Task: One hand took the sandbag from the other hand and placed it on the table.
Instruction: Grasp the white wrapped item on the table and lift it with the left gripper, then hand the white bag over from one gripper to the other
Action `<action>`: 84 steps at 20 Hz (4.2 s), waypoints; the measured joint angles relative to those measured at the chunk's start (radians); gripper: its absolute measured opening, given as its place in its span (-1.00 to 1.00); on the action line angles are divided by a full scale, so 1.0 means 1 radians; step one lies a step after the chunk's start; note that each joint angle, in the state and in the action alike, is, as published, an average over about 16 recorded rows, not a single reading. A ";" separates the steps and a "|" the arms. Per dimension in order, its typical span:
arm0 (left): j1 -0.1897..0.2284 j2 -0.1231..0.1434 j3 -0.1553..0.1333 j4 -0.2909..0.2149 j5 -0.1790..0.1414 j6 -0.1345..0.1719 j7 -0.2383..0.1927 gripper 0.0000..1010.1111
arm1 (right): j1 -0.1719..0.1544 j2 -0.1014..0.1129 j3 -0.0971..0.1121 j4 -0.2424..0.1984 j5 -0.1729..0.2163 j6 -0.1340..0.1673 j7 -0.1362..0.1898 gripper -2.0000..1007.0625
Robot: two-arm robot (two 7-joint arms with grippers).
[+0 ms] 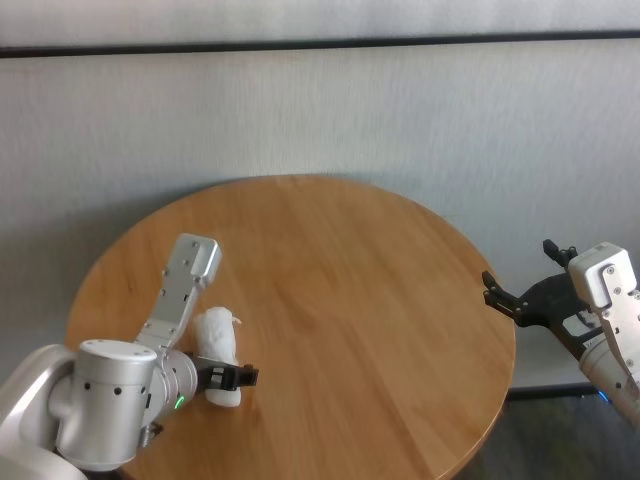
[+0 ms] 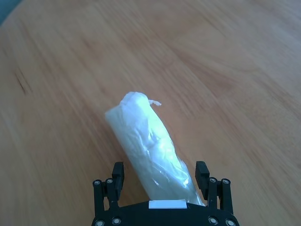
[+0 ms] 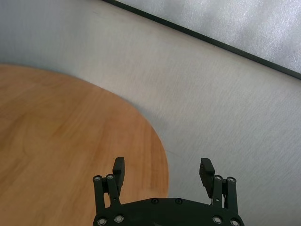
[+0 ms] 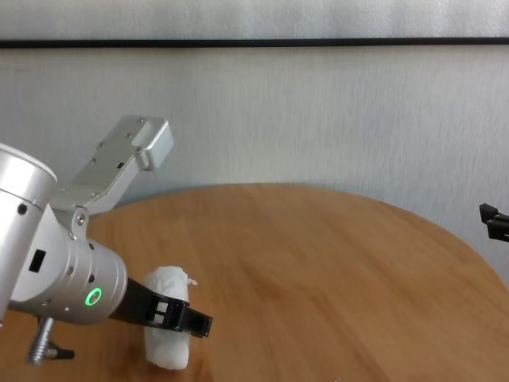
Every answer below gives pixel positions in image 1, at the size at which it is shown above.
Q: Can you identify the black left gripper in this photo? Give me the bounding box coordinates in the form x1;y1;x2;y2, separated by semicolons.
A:
185;352;261;397

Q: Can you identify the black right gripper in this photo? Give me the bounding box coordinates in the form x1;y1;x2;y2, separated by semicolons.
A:
481;239;609;361

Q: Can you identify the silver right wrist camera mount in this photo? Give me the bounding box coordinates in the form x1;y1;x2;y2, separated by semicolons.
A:
568;242;640;391

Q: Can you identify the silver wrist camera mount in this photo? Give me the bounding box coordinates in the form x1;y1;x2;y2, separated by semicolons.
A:
568;242;640;391
133;232;223;354

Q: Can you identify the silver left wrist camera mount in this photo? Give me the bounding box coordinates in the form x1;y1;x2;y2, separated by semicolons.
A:
133;232;223;354

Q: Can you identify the black wall trim strip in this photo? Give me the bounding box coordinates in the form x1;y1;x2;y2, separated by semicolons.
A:
0;29;640;60

